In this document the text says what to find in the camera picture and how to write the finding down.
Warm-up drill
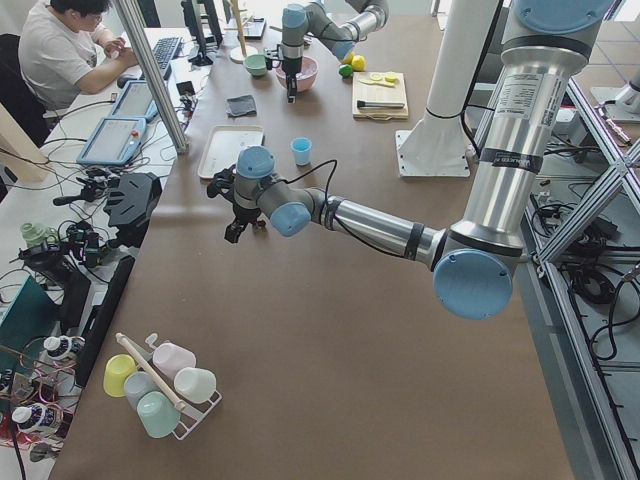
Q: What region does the light blue cup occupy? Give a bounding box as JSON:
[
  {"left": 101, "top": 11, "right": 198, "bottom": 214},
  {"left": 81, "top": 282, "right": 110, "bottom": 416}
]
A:
[{"left": 290, "top": 137, "right": 312, "bottom": 166}]

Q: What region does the white cup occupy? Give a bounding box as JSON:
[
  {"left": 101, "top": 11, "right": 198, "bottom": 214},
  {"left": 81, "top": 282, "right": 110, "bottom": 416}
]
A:
[{"left": 173, "top": 367, "right": 217, "bottom": 404}]

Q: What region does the grey folded cloth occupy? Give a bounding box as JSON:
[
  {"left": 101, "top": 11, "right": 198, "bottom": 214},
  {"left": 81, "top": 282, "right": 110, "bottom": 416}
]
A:
[{"left": 226, "top": 95, "right": 257, "bottom": 118}]

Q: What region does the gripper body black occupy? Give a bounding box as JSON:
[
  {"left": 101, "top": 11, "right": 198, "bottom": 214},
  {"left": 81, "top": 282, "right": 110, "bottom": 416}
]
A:
[
  {"left": 232, "top": 202, "right": 262, "bottom": 224},
  {"left": 280, "top": 57, "right": 303, "bottom": 76}
]

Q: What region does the pink cup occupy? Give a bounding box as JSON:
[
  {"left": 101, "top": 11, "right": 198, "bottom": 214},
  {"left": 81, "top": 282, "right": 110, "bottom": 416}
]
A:
[{"left": 152, "top": 341, "right": 197, "bottom": 380}]

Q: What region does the green bowl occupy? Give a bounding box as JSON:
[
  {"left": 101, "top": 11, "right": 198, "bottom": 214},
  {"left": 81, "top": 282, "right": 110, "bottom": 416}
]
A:
[{"left": 243, "top": 54, "right": 268, "bottom": 78}]

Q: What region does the seated person white shirt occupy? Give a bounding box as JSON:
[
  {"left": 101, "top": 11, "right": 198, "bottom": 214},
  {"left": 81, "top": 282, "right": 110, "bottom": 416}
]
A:
[{"left": 18, "top": 0, "right": 138, "bottom": 111}]

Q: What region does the cream rabbit tray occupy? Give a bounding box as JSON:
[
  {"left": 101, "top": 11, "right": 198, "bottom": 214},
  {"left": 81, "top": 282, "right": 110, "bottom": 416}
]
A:
[{"left": 197, "top": 125, "right": 264, "bottom": 180}]

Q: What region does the wooden glass stand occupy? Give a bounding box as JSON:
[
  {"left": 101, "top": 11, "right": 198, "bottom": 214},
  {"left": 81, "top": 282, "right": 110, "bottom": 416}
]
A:
[{"left": 224, "top": 0, "right": 258, "bottom": 64}]

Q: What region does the pink bowl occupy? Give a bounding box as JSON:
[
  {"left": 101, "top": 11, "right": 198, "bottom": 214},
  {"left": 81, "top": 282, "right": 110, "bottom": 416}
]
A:
[{"left": 275, "top": 56, "right": 318, "bottom": 93}]

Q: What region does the teach pendant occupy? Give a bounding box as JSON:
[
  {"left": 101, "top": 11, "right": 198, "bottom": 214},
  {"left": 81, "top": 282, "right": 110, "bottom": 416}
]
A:
[
  {"left": 110, "top": 80, "right": 158, "bottom": 121},
  {"left": 76, "top": 116, "right": 147, "bottom": 166}
]

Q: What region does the teach pendant far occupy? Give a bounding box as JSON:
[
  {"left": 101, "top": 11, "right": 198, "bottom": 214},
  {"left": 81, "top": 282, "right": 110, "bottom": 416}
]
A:
[{"left": 110, "top": 80, "right": 158, "bottom": 121}]

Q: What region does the yellow cup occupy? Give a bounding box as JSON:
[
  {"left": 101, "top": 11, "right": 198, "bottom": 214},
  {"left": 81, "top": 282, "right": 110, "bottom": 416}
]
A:
[{"left": 103, "top": 354, "right": 137, "bottom": 398}]

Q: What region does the grey cup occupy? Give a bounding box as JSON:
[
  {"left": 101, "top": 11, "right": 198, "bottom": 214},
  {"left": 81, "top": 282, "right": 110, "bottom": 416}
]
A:
[{"left": 124, "top": 371, "right": 156, "bottom": 410}]

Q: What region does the aluminium frame post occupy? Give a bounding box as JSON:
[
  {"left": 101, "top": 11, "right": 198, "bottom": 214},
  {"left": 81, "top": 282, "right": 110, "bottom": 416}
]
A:
[{"left": 113, "top": 0, "right": 188, "bottom": 154}]

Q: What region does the teach pendant near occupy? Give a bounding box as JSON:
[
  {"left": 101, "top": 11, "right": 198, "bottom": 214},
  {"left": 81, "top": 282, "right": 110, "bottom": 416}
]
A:
[{"left": 76, "top": 116, "right": 147, "bottom": 166}]

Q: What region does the yellow plastic knife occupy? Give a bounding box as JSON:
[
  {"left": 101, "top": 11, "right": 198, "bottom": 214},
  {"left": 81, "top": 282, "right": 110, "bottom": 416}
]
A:
[{"left": 358, "top": 78, "right": 396, "bottom": 88}]

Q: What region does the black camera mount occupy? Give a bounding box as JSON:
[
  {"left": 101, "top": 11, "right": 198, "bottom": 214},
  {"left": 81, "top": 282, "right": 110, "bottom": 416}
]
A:
[{"left": 104, "top": 172, "right": 162, "bottom": 249}]

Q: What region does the wooden rack handle rod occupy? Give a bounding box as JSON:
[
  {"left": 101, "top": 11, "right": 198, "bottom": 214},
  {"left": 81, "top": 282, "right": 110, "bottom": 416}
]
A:
[{"left": 115, "top": 332, "right": 186, "bottom": 412}]

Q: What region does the mint green cup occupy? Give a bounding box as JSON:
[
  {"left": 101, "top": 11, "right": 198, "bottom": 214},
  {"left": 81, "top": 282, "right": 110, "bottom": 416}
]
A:
[{"left": 136, "top": 391, "right": 180, "bottom": 438}]

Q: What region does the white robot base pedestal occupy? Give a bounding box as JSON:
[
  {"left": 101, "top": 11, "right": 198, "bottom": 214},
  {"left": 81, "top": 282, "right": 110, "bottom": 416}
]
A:
[{"left": 396, "top": 0, "right": 502, "bottom": 178}]

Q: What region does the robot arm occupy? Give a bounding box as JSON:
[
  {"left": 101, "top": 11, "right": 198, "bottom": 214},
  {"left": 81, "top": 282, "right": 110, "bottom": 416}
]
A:
[
  {"left": 225, "top": 1, "right": 609, "bottom": 320},
  {"left": 276, "top": 0, "right": 389, "bottom": 103}
]

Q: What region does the black keyboard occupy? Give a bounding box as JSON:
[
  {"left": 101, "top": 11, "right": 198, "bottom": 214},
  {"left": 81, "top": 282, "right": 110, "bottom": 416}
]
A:
[{"left": 152, "top": 37, "right": 183, "bottom": 80}]

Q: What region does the white wire cup rack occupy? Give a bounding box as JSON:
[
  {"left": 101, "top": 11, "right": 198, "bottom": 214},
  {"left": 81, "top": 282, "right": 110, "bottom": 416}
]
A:
[{"left": 129, "top": 334, "right": 222, "bottom": 440}]

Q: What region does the bamboo cutting board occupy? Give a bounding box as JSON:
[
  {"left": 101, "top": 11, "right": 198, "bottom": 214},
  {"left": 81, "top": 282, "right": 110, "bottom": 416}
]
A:
[{"left": 352, "top": 71, "right": 409, "bottom": 120}]

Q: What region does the green lime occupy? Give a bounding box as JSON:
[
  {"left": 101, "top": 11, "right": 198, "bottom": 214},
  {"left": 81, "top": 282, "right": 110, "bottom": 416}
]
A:
[{"left": 338, "top": 64, "right": 353, "bottom": 79}]

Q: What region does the yellow lemon left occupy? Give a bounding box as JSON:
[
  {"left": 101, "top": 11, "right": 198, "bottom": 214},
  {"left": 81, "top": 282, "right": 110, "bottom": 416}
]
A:
[{"left": 350, "top": 55, "right": 366, "bottom": 72}]

